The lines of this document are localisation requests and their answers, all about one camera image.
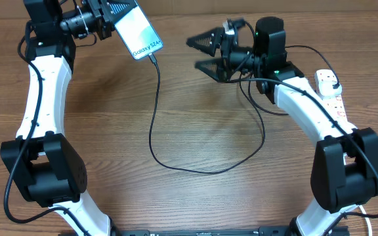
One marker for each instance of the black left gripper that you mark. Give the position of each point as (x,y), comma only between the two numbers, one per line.
(101,10)

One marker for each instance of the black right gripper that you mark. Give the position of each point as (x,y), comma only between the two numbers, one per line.
(216,36)

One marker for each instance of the blue smartphone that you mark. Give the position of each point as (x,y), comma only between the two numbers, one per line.
(138,34)

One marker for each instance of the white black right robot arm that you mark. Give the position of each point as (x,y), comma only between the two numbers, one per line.
(345,167)

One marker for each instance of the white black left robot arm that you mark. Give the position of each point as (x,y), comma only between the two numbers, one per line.
(42,164)

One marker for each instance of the white charger adapter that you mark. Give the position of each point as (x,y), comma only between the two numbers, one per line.
(326,89)

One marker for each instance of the white power strip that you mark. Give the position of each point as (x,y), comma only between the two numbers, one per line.
(325,79)

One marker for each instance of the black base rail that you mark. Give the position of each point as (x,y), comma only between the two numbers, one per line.
(202,232)

